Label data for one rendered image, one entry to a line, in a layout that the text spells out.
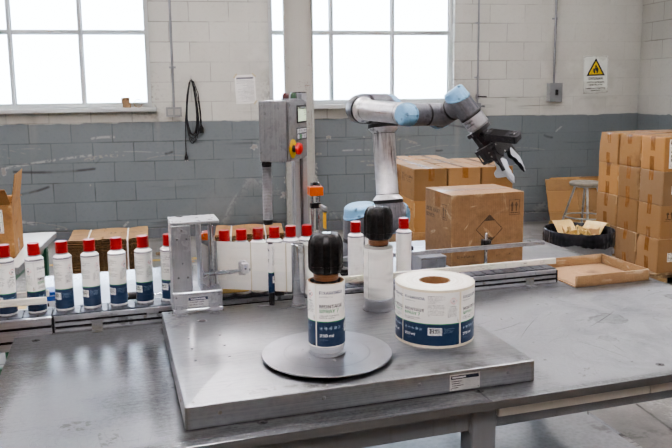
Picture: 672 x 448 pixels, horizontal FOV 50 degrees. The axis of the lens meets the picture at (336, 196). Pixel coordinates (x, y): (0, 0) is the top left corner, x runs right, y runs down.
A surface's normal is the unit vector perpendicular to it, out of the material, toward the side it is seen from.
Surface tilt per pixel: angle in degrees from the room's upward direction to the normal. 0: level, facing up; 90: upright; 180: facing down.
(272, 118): 90
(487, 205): 90
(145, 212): 90
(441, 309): 90
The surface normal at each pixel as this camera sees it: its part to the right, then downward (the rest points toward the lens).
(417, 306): -0.56, 0.13
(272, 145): -0.30, 0.14
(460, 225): 0.28, 0.14
